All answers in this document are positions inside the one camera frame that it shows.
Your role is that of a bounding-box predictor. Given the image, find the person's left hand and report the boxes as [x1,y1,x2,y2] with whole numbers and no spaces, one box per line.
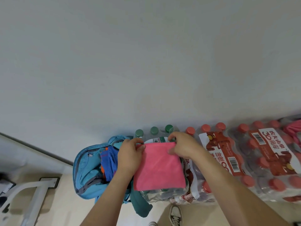
[117,137,146,179]

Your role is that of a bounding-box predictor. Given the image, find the person's right hand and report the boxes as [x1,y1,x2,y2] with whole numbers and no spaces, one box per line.
[167,132,205,163]

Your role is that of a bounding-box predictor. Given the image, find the blue t-shirt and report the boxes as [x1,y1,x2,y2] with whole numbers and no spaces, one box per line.
[100,146,119,182]

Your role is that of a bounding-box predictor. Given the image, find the orange t-shirt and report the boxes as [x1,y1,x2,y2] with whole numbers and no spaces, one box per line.
[100,147,109,177]

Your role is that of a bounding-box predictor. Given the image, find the light blue backpack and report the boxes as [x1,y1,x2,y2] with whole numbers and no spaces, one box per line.
[72,135,154,218]

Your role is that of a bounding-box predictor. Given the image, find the person's right forearm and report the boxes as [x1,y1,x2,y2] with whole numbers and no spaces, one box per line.
[192,150,290,226]

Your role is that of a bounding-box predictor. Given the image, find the person's left forearm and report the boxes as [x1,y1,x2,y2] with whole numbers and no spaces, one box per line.
[80,171,135,226]

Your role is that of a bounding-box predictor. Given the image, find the stack of water bottle packs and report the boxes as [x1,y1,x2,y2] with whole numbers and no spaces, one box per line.
[133,120,301,206]

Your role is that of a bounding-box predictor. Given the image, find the white panel leaning on wall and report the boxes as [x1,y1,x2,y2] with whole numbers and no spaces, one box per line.
[0,132,74,177]

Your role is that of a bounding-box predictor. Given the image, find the white leg machine frame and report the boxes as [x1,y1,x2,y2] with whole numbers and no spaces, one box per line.
[0,177,61,226]

